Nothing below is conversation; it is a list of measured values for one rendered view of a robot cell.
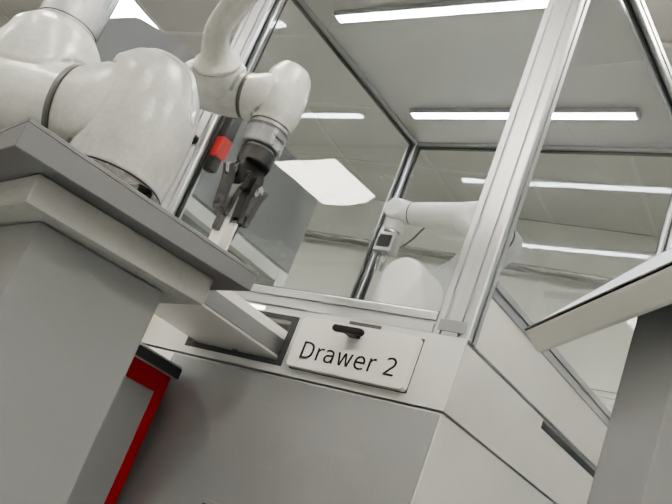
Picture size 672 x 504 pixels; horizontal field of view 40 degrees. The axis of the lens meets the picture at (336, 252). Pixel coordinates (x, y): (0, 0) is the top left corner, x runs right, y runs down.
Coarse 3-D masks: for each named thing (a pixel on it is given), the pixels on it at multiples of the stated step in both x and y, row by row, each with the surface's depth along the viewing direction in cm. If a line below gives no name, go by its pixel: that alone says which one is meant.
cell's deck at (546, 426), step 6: (282, 324) 209; (522, 396) 197; (528, 402) 200; (534, 408) 203; (540, 414) 205; (546, 420) 208; (546, 426) 210; (552, 426) 211; (546, 432) 215; (552, 432) 213; (558, 432) 214; (552, 438) 219; (558, 438) 216; (564, 438) 217; (558, 444) 222; (564, 444) 220; (570, 444) 220; (570, 450) 223; (576, 450) 223; (576, 456) 226; (582, 456) 227; (582, 462) 230; (588, 462) 230; (588, 468) 234; (594, 468) 234; (594, 474) 238
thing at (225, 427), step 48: (192, 384) 205; (240, 384) 198; (288, 384) 191; (192, 432) 199; (240, 432) 192; (288, 432) 185; (336, 432) 180; (384, 432) 174; (432, 432) 169; (144, 480) 199; (192, 480) 192; (240, 480) 186; (288, 480) 180; (336, 480) 174; (384, 480) 169; (432, 480) 169; (480, 480) 184
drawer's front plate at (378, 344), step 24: (312, 336) 192; (336, 336) 188; (384, 336) 182; (408, 336) 179; (288, 360) 192; (312, 360) 189; (336, 360) 186; (360, 360) 182; (384, 360) 180; (408, 360) 177; (384, 384) 177
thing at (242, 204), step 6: (258, 180) 193; (252, 186) 192; (246, 192) 192; (252, 192) 192; (240, 198) 193; (246, 198) 192; (240, 204) 192; (246, 204) 192; (234, 210) 192; (240, 210) 191; (246, 210) 192; (234, 216) 192; (240, 216) 191; (240, 222) 191
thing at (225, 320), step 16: (160, 304) 190; (176, 304) 185; (192, 304) 180; (208, 304) 179; (224, 304) 182; (240, 304) 186; (176, 320) 199; (192, 320) 193; (208, 320) 188; (224, 320) 183; (240, 320) 186; (256, 320) 190; (192, 336) 209; (208, 336) 202; (224, 336) 196; (240, 336) 190; (256, 336) 191; (272, 336) 194; (256, 352) 199; (272, 352) 195
